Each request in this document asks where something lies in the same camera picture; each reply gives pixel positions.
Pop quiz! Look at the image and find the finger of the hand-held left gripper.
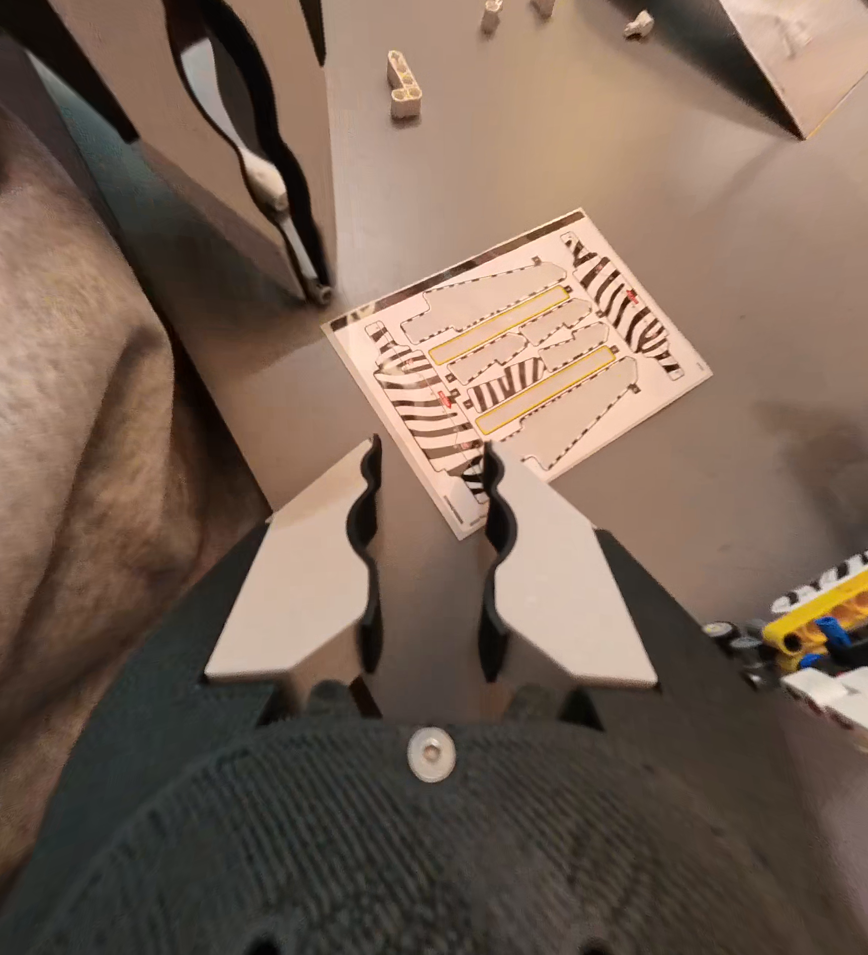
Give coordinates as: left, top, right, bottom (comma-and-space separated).
48, 0, 316, 301
210, 0, 340, 292

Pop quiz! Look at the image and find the zebra sticker sheet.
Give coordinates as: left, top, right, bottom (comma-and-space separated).
321, 209, 713, 540

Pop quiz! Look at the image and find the lego plane model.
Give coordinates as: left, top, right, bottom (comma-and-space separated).
702, 522, 868, 780

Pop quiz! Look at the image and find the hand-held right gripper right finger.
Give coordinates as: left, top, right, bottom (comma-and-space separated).
479, 440, 660, 691

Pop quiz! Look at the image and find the lego instruction booklet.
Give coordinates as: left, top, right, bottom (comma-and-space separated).
716, 0, 868, 141

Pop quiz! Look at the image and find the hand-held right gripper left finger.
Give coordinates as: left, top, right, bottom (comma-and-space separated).
203, 435, 385, 689

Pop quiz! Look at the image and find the white lego connector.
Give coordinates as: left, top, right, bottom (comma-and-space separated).
244, 151, 291, 212

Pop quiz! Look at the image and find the white angled lego beam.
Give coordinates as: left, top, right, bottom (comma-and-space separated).
385, 50, 425, 122

